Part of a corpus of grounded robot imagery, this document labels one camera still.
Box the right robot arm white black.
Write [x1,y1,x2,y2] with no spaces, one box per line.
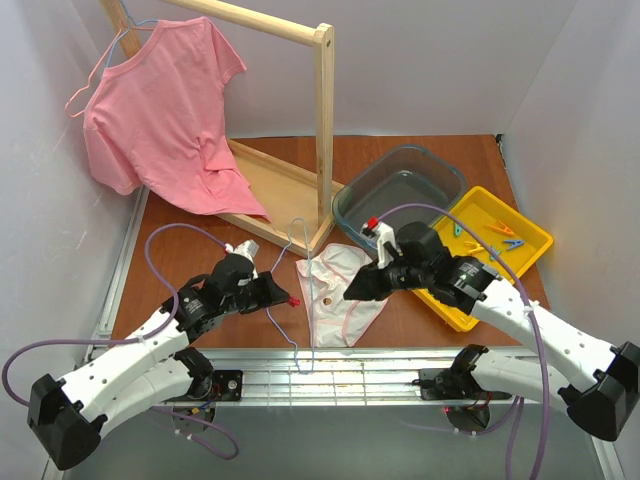
[344,218,639,441]

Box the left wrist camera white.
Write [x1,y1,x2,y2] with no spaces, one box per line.
[224,240,259,278]

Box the pink t-shirt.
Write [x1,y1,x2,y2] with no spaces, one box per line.
[83,17,268,217]

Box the yellow plastic tray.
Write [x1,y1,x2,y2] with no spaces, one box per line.
[409,185,555,333]

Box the yellow clothespin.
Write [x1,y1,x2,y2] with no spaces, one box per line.
[464,242,484,255]

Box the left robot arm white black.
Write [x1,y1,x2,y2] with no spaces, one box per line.
[27,253,290,470]

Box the blue clothespin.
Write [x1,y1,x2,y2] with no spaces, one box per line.
[503,239,525,251]

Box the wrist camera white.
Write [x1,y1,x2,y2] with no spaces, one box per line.
[224,240,259,278]
[361,217,401,270]

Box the aluminium mounting rail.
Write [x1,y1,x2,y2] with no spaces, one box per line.
[64,347,601,409]

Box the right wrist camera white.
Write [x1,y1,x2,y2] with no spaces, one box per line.
[361,217,401,270]

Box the light blue wire hanger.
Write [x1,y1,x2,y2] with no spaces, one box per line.
[264,217,316,375]

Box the green clothespin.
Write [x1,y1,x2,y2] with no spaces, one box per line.
[489,245,501,262]

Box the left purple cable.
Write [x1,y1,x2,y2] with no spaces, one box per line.
[1,223,236,407]

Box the pink wire hanger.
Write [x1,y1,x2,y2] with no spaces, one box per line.
[64,13,160,119]

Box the wooden clothes rack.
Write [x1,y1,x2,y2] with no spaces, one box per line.
[99,0,346,261]

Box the orange clothespin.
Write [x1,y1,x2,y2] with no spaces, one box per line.
[485,220,515,237]

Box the white pink-trimmed underwear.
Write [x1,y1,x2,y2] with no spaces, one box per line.
[296,243,386,348]

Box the teal transparent plastic tub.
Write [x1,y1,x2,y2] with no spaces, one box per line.
[332,144,467,252]

